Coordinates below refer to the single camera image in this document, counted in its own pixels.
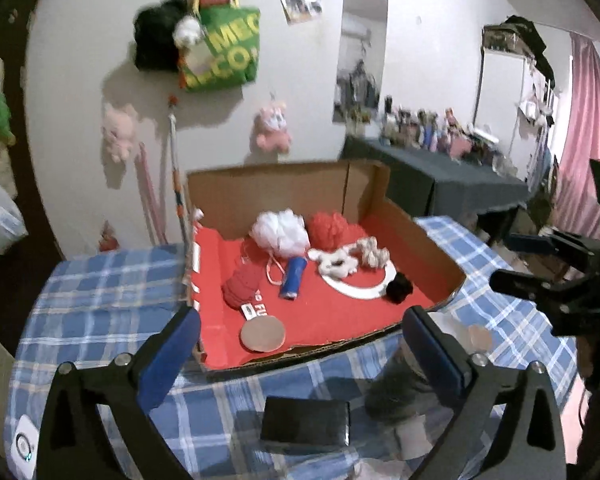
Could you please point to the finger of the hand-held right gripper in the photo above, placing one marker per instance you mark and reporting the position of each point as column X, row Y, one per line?
column 535, row 242
column 525, row 285

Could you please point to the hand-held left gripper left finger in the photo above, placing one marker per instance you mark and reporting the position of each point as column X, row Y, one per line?
column 172, row 345

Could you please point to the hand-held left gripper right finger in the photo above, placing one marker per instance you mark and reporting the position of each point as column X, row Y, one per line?
column 430, row 355

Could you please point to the black scrunchie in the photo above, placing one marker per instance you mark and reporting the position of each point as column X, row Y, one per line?
column 399, row 287

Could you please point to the tan round powder puff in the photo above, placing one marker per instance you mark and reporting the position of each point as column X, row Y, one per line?
column 262, row 334

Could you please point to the red knitted cloth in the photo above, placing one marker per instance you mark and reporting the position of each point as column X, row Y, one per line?
column 242, row 282

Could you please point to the cream knitted scrunchie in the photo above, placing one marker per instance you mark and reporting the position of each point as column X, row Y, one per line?
column 372, row 252

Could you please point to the blue and white towel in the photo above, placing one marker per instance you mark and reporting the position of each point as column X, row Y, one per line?
column 292, row 277

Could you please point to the cardboard box red lining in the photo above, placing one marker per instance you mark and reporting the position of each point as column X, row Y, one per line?
column 280, row 190

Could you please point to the large glass jar dark contents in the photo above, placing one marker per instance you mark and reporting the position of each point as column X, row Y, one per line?
column 395, row 390

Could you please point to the small glass jar gold pins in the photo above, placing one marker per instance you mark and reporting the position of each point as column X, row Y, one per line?
column 477, row 337

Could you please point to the pink curtain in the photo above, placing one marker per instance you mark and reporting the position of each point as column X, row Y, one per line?
column 590, row 125

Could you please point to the dresser with dark cloth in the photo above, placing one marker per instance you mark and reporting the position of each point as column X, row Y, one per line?
column 450, row 180

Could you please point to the small red toy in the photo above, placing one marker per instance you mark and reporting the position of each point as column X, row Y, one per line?
column 108, row 240

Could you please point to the colourful printed tin box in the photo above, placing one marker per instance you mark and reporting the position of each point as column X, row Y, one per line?
column 305, row 422

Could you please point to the white wardrobe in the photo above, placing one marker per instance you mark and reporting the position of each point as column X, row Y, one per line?
column 500, row 95

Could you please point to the white bath pouf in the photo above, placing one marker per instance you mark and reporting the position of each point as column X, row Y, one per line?
column 280, row 230

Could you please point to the red bath pouf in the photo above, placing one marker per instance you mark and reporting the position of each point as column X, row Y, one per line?
column 330, row 230

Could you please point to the white small device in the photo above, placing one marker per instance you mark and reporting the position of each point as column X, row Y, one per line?
column 25, row 445

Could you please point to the dark suitcase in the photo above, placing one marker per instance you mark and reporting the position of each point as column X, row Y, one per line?
column 515, row 35

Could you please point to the dark wooden door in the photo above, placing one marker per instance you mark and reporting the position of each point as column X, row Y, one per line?
column 35, row 200

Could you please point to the white plastic bag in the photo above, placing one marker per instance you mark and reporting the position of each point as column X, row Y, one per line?
column 5, row 220

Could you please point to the pink plush toy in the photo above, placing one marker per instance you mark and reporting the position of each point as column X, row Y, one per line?
column 119, row 132

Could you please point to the pink bear plush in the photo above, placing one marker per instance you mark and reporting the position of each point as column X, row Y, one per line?
column 271, row 127

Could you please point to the green tote bag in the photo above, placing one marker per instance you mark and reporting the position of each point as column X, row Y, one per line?
column 227, row 55

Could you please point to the black bag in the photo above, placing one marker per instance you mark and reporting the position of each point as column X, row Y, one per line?
column 155, row 35

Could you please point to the white plush dog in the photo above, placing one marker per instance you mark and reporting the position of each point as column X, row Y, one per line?
column 187, row 32

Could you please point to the wall mirror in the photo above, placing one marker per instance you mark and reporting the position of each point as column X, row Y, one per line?
column 362, row 35

